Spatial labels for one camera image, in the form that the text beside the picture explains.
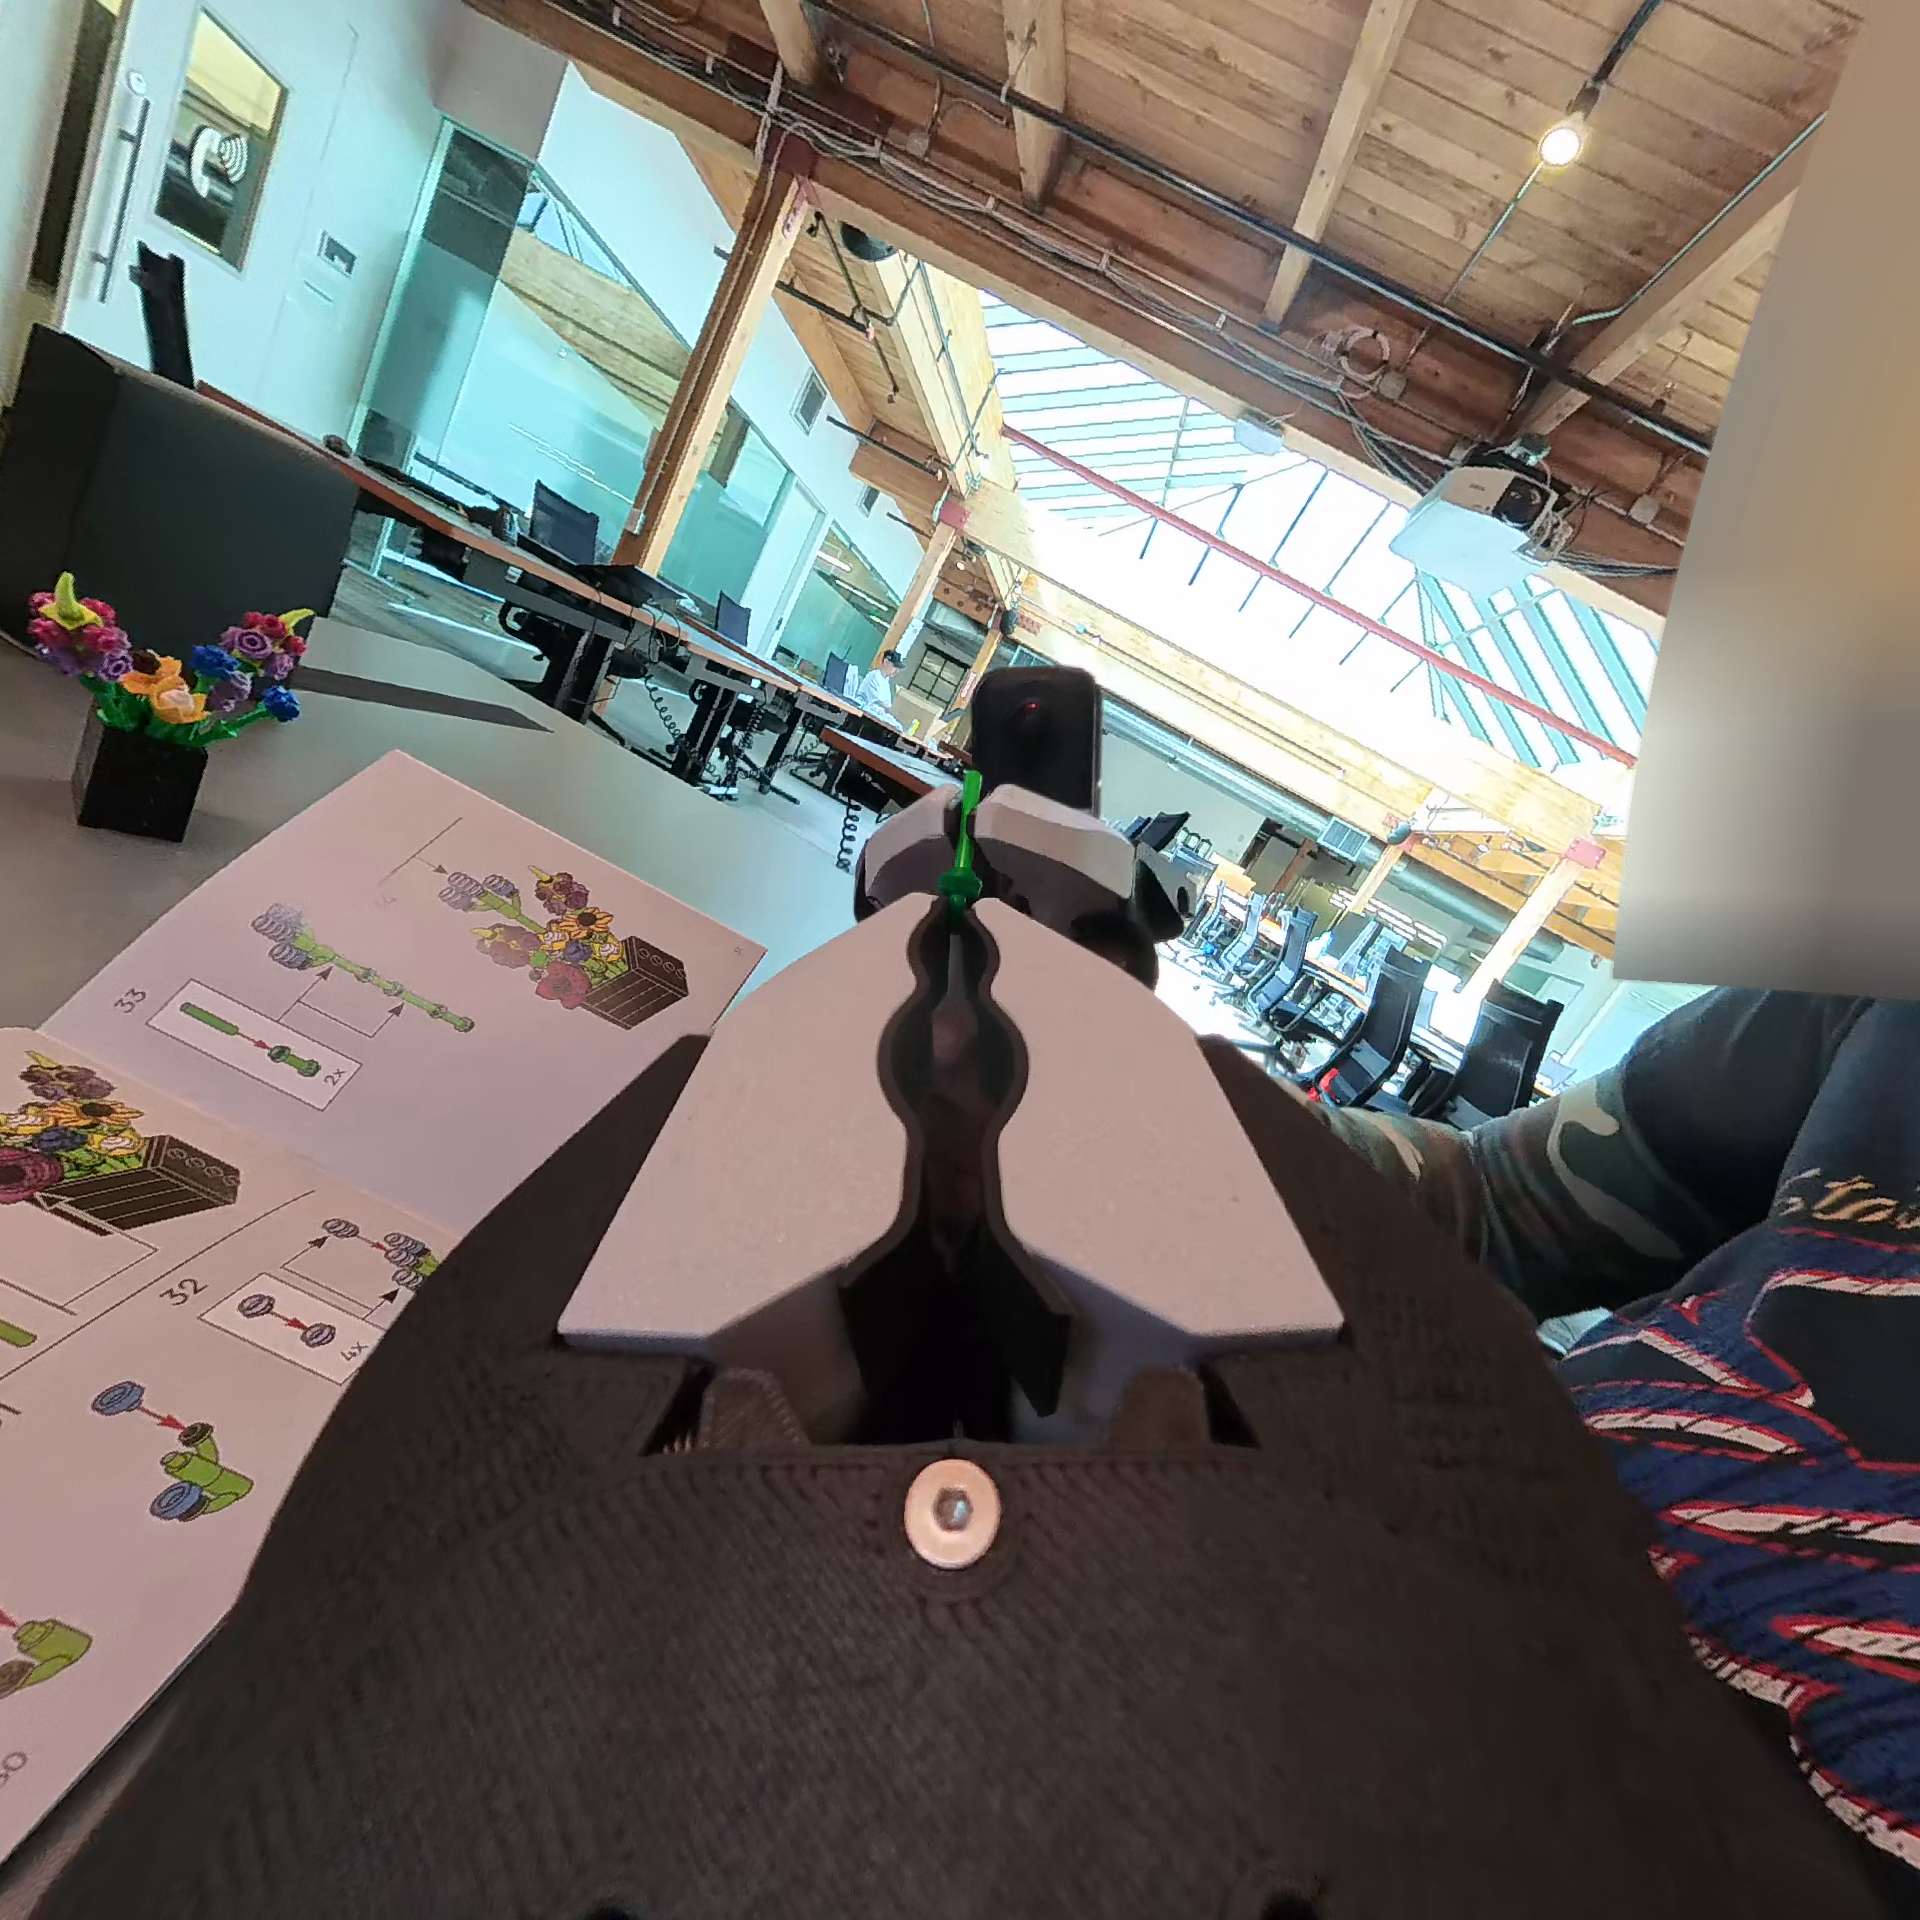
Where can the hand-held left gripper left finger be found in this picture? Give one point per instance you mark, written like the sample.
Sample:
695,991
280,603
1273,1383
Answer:
737,1201

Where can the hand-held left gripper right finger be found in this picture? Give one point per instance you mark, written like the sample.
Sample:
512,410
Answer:
1171,1201

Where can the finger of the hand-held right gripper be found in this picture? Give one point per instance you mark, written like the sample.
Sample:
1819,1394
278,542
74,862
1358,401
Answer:
1067,871
910,851

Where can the green lego stem piece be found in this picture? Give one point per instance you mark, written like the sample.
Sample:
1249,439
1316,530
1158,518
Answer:
965,851

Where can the lego instruction booklet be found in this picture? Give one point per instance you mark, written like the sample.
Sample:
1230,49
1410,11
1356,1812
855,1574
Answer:
301,1140

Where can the lego flower model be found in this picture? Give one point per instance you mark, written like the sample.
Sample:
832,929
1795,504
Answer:
150,706

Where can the person's right forearm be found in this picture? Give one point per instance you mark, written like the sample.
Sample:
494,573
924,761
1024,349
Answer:
1590,1156

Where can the row of office chairs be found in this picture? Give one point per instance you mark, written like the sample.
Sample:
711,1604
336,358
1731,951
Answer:
1380,1007

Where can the long wooden desk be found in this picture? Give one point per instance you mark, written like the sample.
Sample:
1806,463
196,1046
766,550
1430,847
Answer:
631,617

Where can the white ceiling projector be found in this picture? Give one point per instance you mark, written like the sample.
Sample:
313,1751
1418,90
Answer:
1476,527

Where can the person's dark printed sweatshirt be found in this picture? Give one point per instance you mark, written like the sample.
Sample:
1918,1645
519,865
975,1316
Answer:
1770,1441

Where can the ceiling spotlight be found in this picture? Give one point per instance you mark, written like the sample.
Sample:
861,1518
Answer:
1565,139

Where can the plain black box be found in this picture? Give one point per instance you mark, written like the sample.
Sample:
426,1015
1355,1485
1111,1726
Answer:
180,497

